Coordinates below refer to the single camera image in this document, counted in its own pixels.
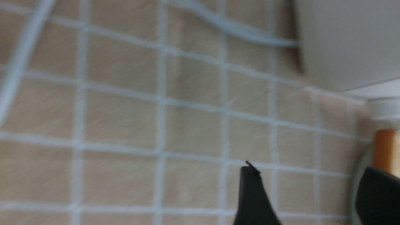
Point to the orange checkered tablecloth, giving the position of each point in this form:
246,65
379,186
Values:
136,112

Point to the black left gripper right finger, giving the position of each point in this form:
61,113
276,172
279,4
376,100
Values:
378,198

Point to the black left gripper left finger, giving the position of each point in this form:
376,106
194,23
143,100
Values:
254,207

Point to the white two-slot toaster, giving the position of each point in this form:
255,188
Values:
353,47

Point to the toasted bread slice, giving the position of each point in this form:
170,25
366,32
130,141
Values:
387,151

